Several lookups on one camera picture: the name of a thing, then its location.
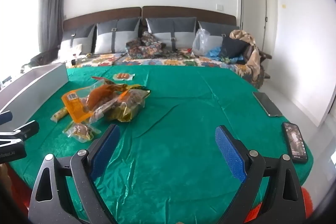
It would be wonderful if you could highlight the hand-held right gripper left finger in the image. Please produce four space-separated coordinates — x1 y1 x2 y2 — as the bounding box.
28 124 121 224

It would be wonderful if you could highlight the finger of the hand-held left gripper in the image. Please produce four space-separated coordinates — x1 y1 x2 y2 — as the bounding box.
0 111 13 125
12 120 40 142

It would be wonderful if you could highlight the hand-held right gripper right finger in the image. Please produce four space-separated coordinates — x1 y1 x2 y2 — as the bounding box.
215 125 307 224

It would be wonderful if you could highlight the small clear brown snack packet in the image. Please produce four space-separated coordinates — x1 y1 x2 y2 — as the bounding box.
63 123 101 143

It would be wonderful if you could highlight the long yellow snack packet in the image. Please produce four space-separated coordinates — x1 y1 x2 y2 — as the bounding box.
51 107 70 123

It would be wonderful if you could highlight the clear yellow snack packet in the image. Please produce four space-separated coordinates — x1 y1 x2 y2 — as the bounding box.
105 106 138 123

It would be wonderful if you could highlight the white cardboard box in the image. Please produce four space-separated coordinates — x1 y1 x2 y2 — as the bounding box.
0 63 69 115

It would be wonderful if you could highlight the orange clear snack packet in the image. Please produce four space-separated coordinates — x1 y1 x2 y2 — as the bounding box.
61 88 95 123

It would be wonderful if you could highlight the orange box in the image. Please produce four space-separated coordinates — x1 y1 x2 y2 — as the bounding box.
87 84 124 111

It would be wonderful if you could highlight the yellow packet with brown snack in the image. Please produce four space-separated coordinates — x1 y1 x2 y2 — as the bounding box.
115 89 152 109

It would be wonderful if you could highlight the clear sausage packet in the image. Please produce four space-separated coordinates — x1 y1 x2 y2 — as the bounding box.
113 72 135 81

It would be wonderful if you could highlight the grey phone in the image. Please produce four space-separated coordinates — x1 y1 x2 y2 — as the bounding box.
253 91 283 117

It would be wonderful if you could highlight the black phone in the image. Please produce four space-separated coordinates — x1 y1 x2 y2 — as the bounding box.
282 122 308 164

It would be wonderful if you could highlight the dark cloth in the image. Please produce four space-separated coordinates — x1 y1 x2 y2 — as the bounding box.
22 48 60 68

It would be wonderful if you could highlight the beige blanket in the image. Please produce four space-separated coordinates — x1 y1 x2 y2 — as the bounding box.
230 30 265 80

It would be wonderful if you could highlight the blue plastic bag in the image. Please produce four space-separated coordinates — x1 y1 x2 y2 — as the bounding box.
207 47 223 58

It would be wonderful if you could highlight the dark brown chair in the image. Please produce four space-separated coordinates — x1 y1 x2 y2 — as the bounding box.
244 46 272 80

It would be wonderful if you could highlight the grey two-tone pillow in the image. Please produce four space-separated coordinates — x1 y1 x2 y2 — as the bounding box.
61 24 96 55
94 17 142 54
198 21 240 38
146 17 197 51

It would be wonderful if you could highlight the dark navy cushion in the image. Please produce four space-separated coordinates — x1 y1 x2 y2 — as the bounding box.
219 37 248 59

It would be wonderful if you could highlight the window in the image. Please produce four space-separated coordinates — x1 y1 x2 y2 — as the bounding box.
0 0 49 75

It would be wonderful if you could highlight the floral cloth pile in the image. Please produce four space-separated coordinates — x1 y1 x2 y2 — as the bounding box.
126 31 168 59

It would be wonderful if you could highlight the clear plastic bag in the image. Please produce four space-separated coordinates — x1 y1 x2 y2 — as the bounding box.
192 28 210 56

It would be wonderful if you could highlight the grey curtain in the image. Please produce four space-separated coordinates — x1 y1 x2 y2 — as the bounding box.
38 0 69 56

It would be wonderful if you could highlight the white door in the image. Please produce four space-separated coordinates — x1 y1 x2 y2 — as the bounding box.
262 0 278 56

